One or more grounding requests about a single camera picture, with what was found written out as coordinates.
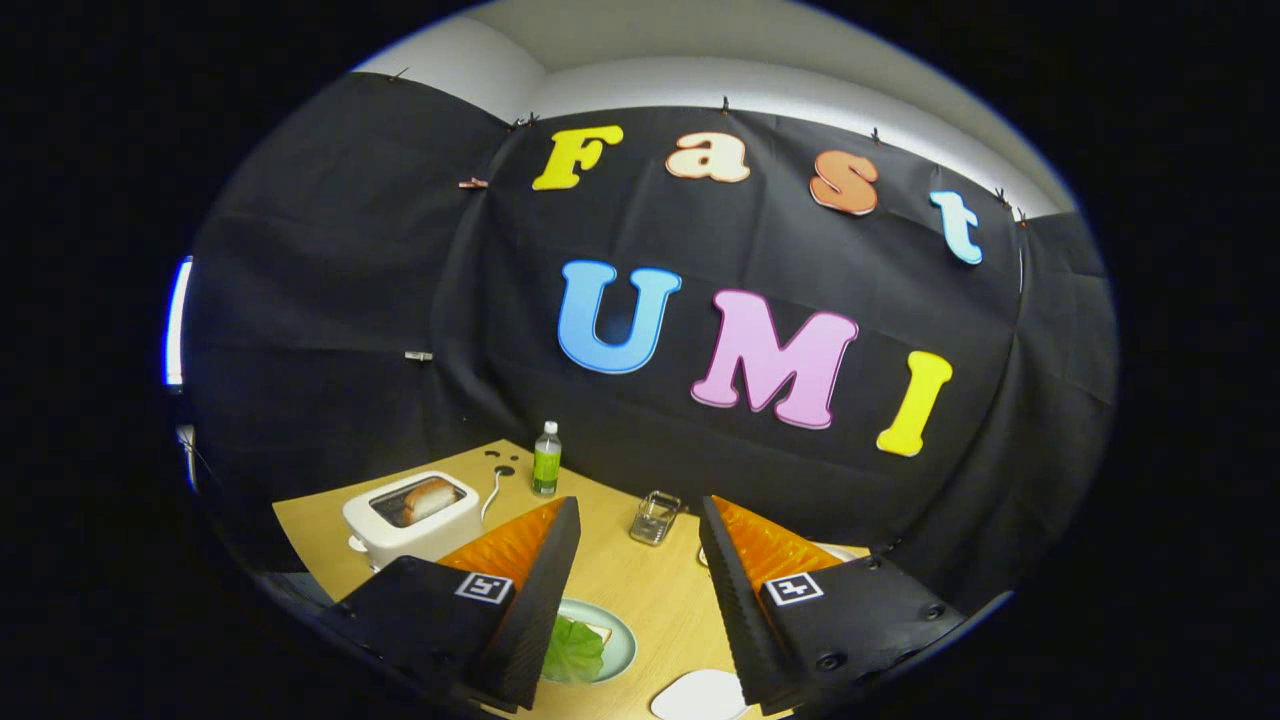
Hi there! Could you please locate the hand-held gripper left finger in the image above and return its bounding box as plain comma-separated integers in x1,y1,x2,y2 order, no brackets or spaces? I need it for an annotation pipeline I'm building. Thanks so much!
335,497,582,713

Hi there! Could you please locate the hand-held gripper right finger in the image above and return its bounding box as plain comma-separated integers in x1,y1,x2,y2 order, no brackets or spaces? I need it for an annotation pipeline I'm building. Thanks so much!
698,495,966,713

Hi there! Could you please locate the white toaster cable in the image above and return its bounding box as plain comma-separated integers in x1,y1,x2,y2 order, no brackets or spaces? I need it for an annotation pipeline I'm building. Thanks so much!
480,465,516,523

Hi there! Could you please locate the metal wire utensil holder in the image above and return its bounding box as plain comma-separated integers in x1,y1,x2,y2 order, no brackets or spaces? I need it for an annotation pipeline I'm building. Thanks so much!
629,490,683,546

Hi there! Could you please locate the green label plastic bottle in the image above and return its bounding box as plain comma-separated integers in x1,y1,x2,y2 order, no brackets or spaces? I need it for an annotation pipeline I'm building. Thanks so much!
532,421,563,497

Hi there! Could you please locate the pale green round plate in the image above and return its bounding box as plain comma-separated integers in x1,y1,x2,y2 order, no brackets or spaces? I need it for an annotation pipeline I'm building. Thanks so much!
540,598,637,686

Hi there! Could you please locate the white toaster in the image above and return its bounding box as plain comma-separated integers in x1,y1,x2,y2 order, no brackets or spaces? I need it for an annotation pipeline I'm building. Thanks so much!
342,471,482,572

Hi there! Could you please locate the black backdrop cloth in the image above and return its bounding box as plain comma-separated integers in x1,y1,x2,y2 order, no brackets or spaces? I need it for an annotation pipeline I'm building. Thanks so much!
185,72,1118,601

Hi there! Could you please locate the white square plate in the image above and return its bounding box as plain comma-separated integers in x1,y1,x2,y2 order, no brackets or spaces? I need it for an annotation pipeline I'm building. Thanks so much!
650,669,749,720

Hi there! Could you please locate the green lettuce leaf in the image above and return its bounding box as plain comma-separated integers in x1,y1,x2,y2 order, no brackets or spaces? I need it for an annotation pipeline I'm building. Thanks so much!
543,615,606,684

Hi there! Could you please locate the toasted bread slice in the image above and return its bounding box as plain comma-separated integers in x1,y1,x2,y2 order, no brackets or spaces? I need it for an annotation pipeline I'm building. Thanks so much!
402,477,459,523

